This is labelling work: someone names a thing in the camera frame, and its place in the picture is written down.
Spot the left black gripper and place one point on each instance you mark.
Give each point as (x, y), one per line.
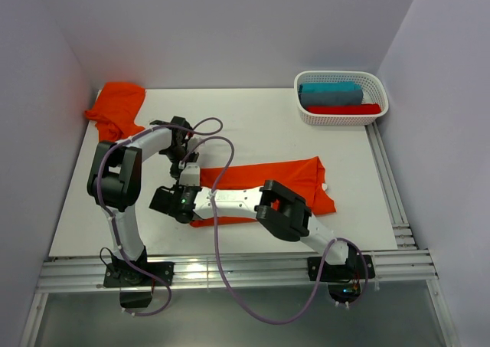
(174, 171)

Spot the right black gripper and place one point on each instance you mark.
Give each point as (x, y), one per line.
(180, 188)

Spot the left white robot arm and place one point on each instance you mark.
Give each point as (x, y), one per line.
(115, 182)

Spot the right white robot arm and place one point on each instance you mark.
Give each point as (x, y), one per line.
(281, 211)

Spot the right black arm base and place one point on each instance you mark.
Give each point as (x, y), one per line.
(345, 282)

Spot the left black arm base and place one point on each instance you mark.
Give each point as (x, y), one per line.
(136, 283)

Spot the crumpled orange t-shirt pile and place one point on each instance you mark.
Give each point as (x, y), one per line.
(115, 110)

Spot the teal rolled t-shirt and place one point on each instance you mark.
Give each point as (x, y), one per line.
(336, 87)

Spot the grey rolled t-shirt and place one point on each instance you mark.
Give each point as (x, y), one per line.
(330, 99)

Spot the red rolled t-shirt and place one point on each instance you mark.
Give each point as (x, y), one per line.
(361, 109)

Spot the white plastic basket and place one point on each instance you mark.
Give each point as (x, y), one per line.
(373, 93)

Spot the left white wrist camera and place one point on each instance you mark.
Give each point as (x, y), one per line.
(194, 143)

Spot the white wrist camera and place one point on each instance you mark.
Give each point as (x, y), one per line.
(190, 174)
(194, 143)

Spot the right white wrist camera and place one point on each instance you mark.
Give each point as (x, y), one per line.
(190, 174)

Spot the aluminium rail frame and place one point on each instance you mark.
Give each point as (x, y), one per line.
(407, 263)

